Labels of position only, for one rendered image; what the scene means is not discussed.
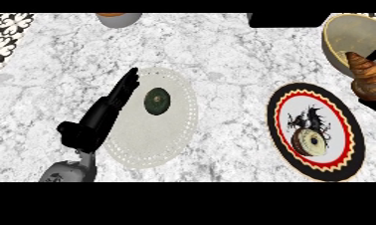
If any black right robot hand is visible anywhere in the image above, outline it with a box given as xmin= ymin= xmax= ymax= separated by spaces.
xmin=358 ymin=98 xmax=376 ymax=113

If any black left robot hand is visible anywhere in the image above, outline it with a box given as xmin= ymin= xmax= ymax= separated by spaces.
xmin=56 ymin=67 xmax=141 ymax=154

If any black red dragon print plate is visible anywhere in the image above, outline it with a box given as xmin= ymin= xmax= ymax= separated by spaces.
xmin=265 ymin=82 xmax=367 ymax=182

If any cream bowl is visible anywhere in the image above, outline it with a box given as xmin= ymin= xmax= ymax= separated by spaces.
xmin=320 ymin=13 xmax=376 ymax=80

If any pale round dotted placemat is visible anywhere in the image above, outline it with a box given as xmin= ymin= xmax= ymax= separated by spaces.
xmin=101 ymin=66 xmax=199 ymax=170

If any dark green round disc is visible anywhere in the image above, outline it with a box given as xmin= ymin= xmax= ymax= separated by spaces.
xmin=143 ymin=87 xmax=174 ymax=116

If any brown can with pale end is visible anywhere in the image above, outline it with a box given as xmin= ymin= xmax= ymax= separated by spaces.
xmin=289 ymin=127 xmax=328 ymax=157

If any black appliance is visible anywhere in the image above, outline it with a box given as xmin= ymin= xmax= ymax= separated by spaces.
xmin=246 ymin=13 xmax=333 ymax=29

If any grey pot with orange inside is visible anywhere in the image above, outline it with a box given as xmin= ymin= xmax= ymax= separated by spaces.
xmin=94 ymin=13 xmax=144 ymax=30

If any black white patterned panel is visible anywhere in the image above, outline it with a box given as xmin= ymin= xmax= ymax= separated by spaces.
xmin=0 ymin=13 xmax=37 ymax=68

